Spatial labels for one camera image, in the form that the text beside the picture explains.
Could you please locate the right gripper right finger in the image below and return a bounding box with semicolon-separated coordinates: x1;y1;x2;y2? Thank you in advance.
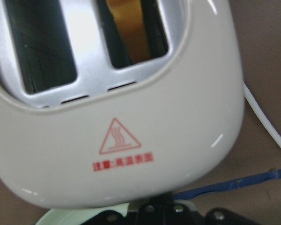
205;208;259;225

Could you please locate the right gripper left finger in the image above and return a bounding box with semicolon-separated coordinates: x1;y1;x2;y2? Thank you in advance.
83;210;131;225

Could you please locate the white two-slot toaster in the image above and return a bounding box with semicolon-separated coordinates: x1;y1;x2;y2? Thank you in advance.
0;0;244;209

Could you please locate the bread slice in toaster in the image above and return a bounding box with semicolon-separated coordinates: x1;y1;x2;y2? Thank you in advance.
106;0;151;63

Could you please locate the pale green plate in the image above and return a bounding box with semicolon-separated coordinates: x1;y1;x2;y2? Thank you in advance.
36;203;129;225

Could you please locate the white toaster power cord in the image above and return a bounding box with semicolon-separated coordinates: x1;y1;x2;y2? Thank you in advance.
243;83;281;161

